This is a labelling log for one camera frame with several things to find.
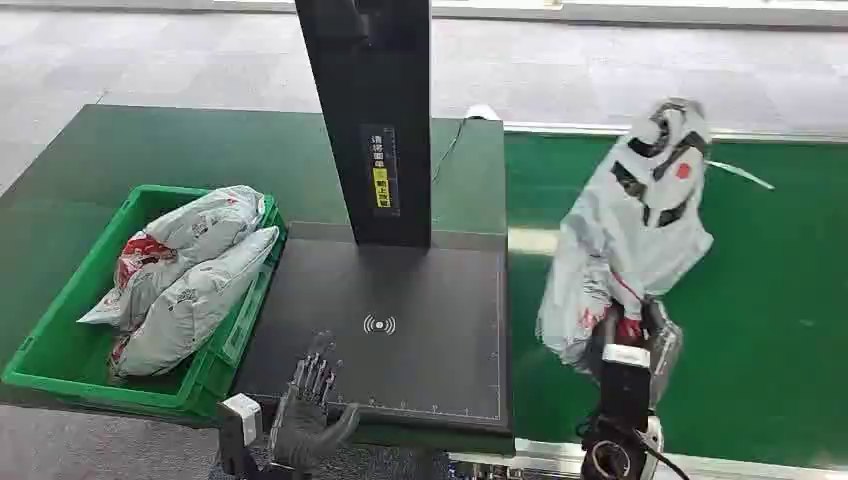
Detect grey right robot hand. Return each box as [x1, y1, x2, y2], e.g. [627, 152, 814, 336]
[588, 299, 685, 410]

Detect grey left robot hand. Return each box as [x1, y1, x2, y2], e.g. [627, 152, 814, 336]
[269, 330, 361, 474]

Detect grey parcel bag black stripes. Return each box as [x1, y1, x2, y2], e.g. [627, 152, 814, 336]
[534, 97, 715, 374]

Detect green conveyor belt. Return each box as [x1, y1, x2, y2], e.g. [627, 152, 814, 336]
[505, 132, 848, 473]

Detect black scanner stand with platform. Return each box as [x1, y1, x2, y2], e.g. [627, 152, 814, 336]
[231, 0, 515, 435]

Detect plain grey parcel bag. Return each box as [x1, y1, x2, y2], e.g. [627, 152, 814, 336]
[107, 226, 281, 380]

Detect white plastic strip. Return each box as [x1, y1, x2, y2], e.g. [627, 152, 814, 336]
[704, 158, 776, 192]

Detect grey parcel bag red print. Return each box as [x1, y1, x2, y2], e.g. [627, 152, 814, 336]
[77, 185, 267, 333]

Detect green plastic crate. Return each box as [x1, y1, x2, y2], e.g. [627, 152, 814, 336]
[1, 184, 288, 418]

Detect black yellow label sticker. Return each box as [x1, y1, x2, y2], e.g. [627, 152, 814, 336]
[360, 124, 401, 217]

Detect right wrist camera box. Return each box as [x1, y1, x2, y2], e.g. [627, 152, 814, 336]
[601, 343, 653, 370]

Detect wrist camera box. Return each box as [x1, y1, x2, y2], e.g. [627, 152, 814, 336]
[601, 343, 653, 370]
[221, 393, 264, 446]

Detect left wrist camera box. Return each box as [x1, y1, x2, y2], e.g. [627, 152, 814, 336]
[221, 393, 264, 446]

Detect metal conveyor rail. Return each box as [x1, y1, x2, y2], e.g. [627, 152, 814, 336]
[502, 121, 848, 145]
[449, 437, 848, 480]

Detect thin black cable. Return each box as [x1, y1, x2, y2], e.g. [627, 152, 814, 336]
[431, 117, 468, 184]

